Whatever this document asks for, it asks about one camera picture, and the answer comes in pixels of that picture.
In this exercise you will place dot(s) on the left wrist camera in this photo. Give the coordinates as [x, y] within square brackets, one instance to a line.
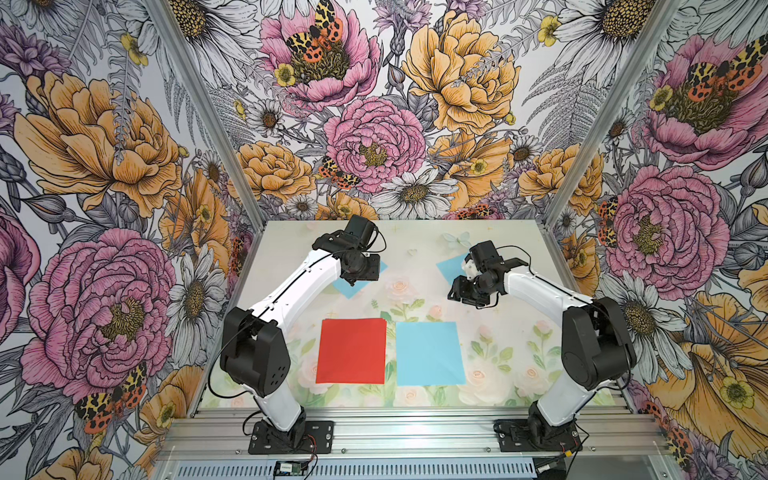
[356, 236]

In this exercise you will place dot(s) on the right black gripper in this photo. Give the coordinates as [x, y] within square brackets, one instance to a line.
[460, 286]

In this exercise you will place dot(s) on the aluminium frame post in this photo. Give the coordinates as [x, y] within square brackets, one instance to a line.
[171, 35]
[644, 50]

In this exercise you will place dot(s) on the perforated metal front panel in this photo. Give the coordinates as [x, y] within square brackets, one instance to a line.
[413, 468]

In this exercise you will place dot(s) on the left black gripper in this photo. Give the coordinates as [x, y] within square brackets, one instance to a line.
[371, 274]

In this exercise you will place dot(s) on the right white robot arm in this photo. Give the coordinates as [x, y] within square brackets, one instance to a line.
[595, 347]

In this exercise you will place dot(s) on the red paper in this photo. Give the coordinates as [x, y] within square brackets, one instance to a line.
[352, 351]

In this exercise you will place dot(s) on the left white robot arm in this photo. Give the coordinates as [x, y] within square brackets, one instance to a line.
[254, 351]

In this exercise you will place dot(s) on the left aluminium frame post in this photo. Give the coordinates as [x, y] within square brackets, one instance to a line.
[171, 35]

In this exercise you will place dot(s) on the aluminium front rail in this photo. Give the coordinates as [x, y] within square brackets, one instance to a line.
[216, 434]

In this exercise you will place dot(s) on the light blue paper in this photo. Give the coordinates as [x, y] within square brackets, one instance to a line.
[428, 354]
[349, 290]
[451, 268]

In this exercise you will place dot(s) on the right aluminium frame post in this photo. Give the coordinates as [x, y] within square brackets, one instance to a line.
[644, 50]

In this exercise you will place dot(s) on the small green circuit board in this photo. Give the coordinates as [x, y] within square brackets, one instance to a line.
[290, 469]

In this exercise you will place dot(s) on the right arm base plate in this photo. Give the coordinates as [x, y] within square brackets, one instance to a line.
[532, 435]

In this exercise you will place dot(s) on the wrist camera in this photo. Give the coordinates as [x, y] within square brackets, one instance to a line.
[484, 258]
[356, 236]

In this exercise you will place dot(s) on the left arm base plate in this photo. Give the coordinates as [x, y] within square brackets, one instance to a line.
[305, 438]

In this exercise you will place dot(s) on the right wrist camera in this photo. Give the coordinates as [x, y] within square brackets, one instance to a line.
[484, 258]

